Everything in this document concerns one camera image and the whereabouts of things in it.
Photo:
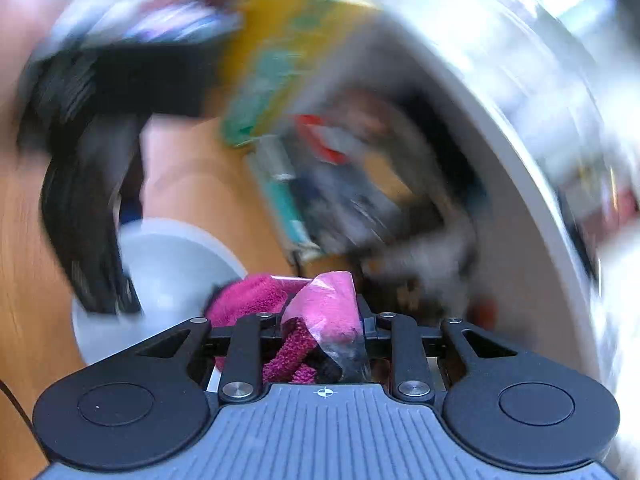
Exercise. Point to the white bowl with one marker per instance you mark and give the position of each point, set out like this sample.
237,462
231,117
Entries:
170,280

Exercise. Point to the white shelf unit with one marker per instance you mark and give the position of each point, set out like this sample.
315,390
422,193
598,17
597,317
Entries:
480,125

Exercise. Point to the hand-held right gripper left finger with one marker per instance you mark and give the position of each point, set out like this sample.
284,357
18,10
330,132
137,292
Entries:
244,350

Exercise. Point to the teal box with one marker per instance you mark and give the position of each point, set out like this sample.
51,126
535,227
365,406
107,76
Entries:
287,205

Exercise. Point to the yellow box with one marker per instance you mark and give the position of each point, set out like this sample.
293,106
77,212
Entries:
270,25

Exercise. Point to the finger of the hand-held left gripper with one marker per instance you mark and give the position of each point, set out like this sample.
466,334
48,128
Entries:
90,230

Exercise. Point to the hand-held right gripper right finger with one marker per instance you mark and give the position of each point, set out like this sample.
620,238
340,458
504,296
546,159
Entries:
406,355

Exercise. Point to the pink microfibre cloth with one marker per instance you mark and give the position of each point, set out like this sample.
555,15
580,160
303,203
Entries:
325,310

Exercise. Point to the green label bottle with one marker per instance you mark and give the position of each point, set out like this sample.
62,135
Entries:
260,110

